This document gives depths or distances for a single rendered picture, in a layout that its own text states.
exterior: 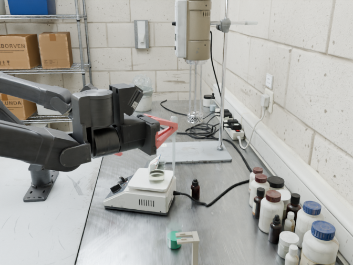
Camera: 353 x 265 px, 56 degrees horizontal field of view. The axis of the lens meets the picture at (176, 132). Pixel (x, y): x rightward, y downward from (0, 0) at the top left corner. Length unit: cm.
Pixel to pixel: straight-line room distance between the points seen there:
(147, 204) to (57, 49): 223
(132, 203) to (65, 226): 19
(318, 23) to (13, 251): 102
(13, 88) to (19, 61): 203
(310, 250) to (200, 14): 83
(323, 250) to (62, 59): 262
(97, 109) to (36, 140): 12
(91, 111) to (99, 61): 275
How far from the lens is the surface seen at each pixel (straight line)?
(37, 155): 59
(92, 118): 62
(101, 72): 337
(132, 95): 64
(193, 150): 140
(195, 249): 74
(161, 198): 97
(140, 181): 101
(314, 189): 101
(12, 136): 58
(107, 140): 63
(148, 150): 67
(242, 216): 102
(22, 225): 106
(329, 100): 100
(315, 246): 80
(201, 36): 125
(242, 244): 92
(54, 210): 109
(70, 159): 60
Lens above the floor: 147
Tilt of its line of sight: 20 degrees down
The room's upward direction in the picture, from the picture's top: straight up
